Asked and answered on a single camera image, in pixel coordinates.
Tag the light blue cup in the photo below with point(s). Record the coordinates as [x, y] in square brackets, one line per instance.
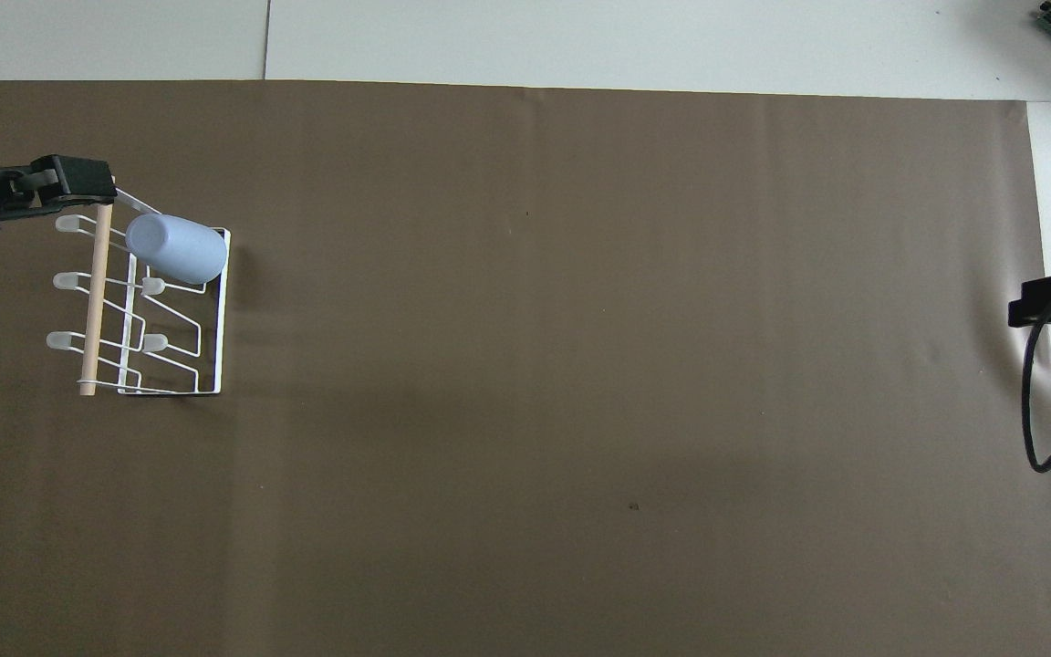
[181, 248]

